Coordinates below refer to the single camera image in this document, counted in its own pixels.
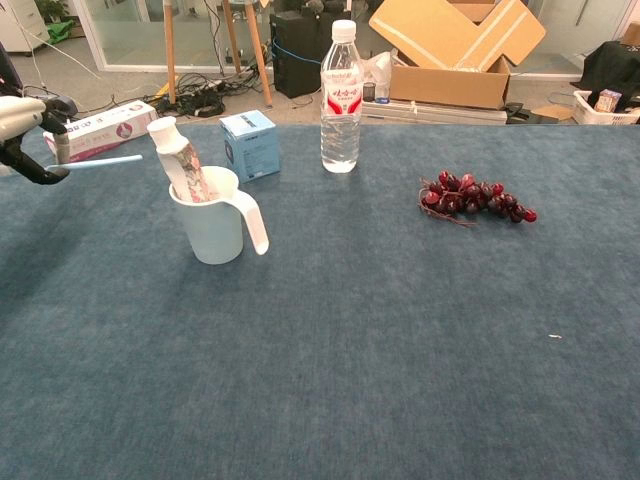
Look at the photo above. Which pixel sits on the white plastic basket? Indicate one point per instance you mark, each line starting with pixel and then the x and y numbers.
pixel 600 118

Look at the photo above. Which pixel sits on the black computer tower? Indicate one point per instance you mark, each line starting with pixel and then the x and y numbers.
pixel 295 70

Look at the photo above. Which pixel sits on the white cabinet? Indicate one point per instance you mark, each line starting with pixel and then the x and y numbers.
pixel 20 30

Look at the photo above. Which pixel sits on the bunch of red grapes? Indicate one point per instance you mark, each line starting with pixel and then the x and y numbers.
pixel 470 197

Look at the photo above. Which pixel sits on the small blue carton box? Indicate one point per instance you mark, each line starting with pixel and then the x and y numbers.
pixel 252 147

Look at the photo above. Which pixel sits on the green bag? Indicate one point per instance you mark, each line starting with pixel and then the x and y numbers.
pixel 61 31

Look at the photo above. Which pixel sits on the blue table cloth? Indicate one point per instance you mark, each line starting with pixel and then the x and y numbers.
pixel 350 325

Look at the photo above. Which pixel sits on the black cloth covered object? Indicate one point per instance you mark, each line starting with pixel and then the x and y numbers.
pixel 615 65

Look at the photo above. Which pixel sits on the wooden stand leg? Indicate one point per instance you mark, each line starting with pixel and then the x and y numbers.
pixel 170 50
pixel 231 40
pixel 257 55

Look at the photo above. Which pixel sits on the small printed carton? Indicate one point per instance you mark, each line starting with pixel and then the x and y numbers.
pixel 607 100

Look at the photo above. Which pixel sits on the purple machine base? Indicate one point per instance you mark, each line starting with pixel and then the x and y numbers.
pixel 9 67

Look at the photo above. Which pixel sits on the clear water bottle red label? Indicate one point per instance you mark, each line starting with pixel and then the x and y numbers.
pixel 341 125

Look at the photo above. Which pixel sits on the flat cardboard piece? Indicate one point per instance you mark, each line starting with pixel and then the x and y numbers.
pixel 555 112

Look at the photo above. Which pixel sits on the open cardboard box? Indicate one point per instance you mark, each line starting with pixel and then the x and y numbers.
pixel 450 85

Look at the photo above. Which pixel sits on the light blue toothbrush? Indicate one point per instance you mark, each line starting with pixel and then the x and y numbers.
pixel 100 161

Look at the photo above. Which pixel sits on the long white flat boards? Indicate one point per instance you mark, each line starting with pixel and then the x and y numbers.
pixel 450 114

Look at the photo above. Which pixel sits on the left robot hand grey black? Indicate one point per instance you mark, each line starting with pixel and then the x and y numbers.
pixel 20 115

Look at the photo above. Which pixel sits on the black flat floor item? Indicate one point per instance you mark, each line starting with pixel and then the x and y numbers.
pixel 525 116

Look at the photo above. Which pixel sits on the white pink toothpaste carton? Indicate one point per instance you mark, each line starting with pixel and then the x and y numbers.
pixel 110 130

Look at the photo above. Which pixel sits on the floral toothpaste tube white cap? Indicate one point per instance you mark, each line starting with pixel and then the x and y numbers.
pixel 182 165

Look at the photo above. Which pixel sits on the white plastic bag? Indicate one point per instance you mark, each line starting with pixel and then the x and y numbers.
pixel 377 67

